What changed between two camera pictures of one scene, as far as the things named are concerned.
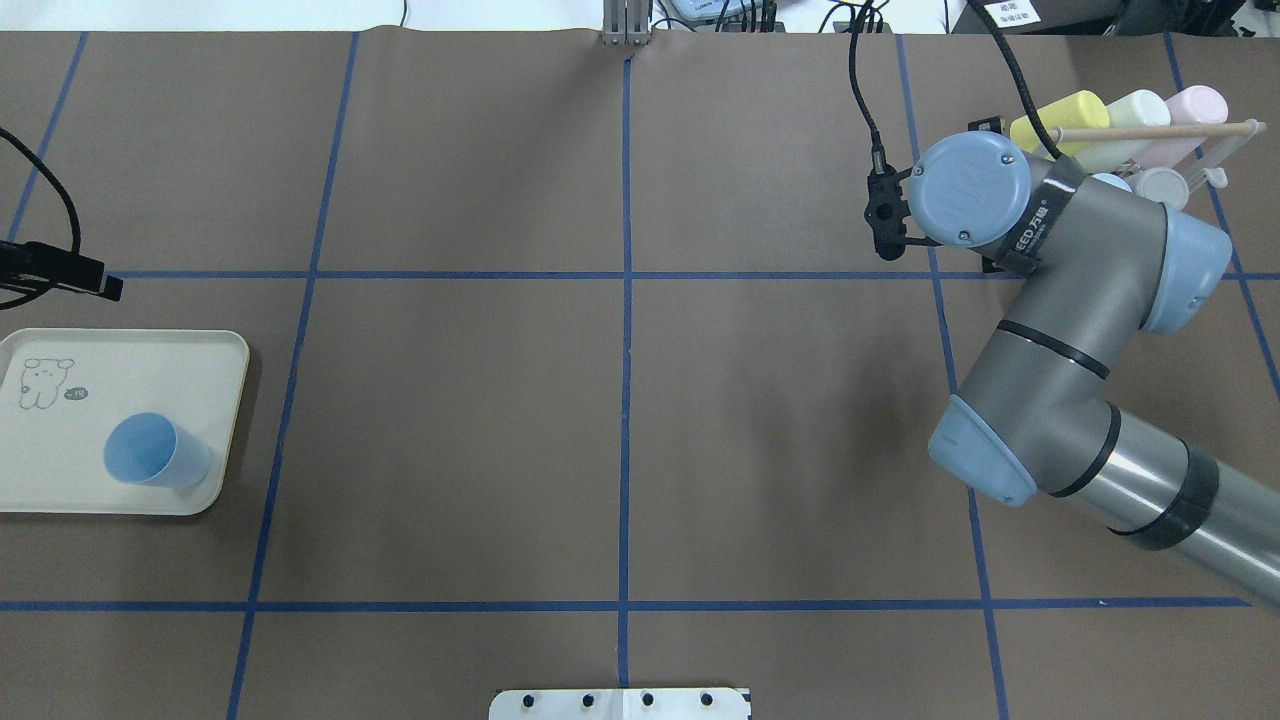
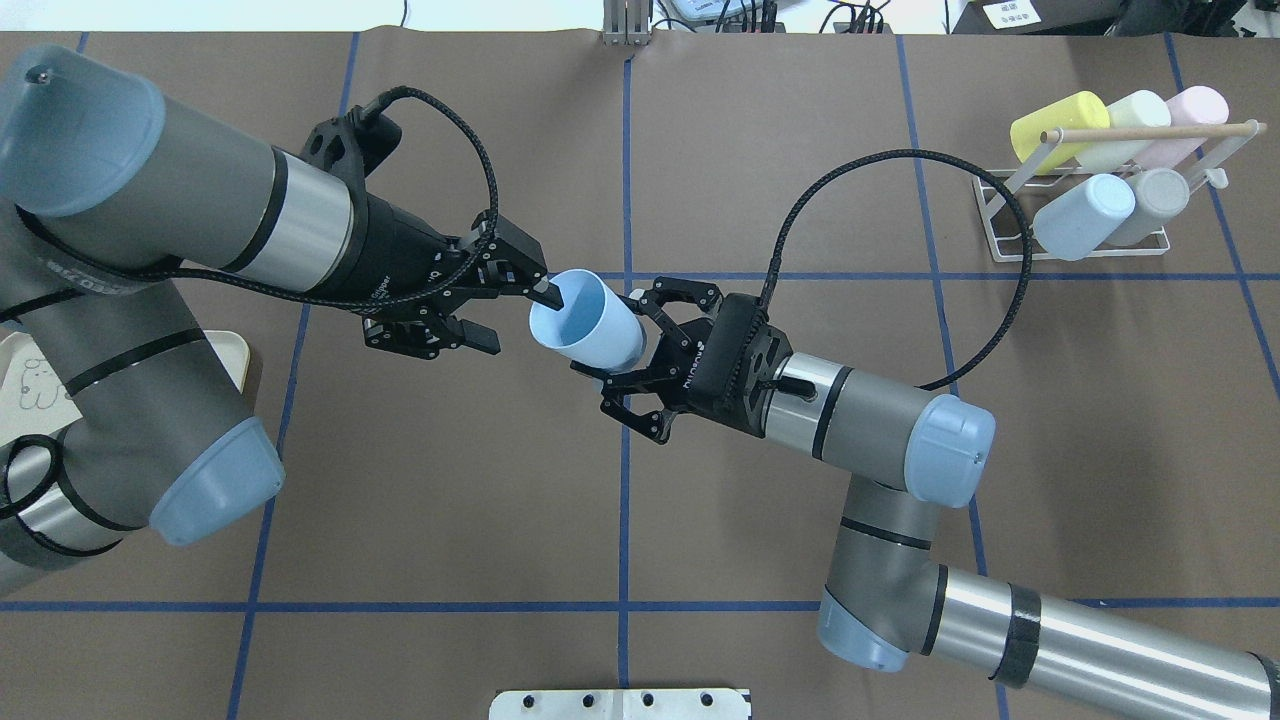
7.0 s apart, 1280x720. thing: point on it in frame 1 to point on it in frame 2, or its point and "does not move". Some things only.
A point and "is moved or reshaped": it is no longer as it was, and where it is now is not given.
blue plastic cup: [148, 447] is moved or reshaped
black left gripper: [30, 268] to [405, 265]
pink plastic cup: [1197, 105] does not move
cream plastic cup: [1139, 109] does not move
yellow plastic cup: [1082, 110] does not move
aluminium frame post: [627, 22] does not move
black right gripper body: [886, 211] to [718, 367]
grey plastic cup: [1162, 184] does not move
